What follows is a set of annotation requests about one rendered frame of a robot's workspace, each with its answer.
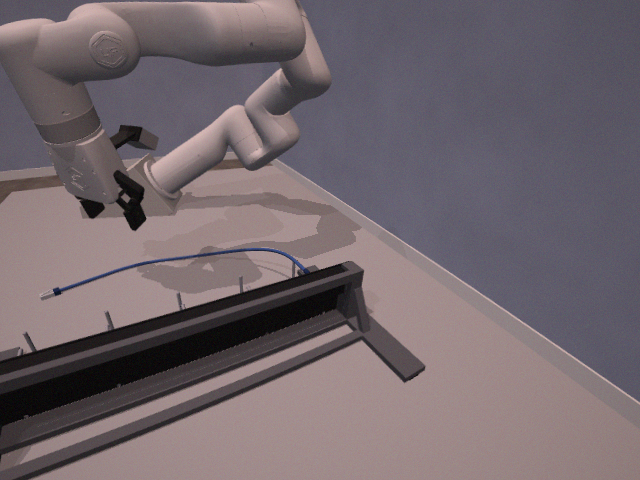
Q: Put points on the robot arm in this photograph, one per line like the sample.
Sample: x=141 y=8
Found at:
x=48 y=63

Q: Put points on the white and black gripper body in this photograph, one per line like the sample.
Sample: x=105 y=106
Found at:
x=86 y=166

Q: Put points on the blue patch cord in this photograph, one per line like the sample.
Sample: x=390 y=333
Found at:
x=186 y=257

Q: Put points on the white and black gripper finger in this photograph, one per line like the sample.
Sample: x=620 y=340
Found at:
x=133 y=210
x=92 y=208

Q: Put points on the white ethernet plug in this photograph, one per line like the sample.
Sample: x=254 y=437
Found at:
x=50 y=293

